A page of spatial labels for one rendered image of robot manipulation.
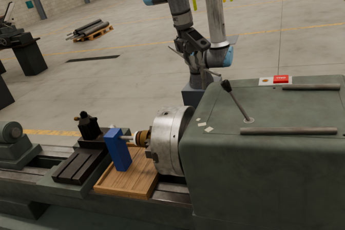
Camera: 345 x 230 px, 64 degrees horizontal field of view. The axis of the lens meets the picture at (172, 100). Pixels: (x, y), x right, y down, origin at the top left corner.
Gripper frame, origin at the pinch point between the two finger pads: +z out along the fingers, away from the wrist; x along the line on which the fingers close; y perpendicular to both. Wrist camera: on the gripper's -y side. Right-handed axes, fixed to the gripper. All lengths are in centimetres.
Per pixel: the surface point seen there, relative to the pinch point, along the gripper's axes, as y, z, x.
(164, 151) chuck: -5.8, 21.8, 28.6
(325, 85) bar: -36.5, 12.3, -30.1
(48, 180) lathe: 46, 41, 77
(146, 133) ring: 13.7, 24.2, 27.0
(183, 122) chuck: -4.2, 16.1, 15.9
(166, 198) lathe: -4, 49, 35
